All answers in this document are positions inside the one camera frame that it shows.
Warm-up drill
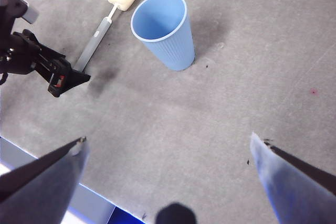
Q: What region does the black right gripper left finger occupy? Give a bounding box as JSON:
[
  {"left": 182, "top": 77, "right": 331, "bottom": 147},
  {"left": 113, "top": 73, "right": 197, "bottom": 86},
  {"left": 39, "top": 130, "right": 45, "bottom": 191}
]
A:
[{"left": 0, "top": 136, "right": 90, "bottom": 224}]

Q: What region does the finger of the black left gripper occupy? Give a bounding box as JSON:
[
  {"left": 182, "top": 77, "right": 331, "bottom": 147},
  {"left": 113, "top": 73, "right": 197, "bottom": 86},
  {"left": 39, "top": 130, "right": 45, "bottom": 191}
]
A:
[{"left": 48, "top": 67, "right": 91, "bottom": 98}]

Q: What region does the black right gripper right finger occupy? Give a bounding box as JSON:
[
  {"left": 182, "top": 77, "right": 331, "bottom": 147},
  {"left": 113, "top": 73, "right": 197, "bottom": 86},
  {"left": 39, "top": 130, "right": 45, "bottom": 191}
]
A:
[{"left": 249, "top": 132, "right": 336, "bottom": 224}]

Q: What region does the blue ribbed plastic cup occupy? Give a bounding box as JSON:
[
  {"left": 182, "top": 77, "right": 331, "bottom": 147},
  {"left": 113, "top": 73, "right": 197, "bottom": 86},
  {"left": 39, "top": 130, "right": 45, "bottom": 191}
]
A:
[{"left": 130, "top": 0, "right": 196, "bottom": 72}]

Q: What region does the pale grey left wrist camera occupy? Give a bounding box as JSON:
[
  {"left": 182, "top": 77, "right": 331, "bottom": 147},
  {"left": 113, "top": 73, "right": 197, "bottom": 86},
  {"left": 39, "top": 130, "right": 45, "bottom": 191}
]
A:
[{"left": 22, "top": 1, "right": 40, "bottom": 24}]

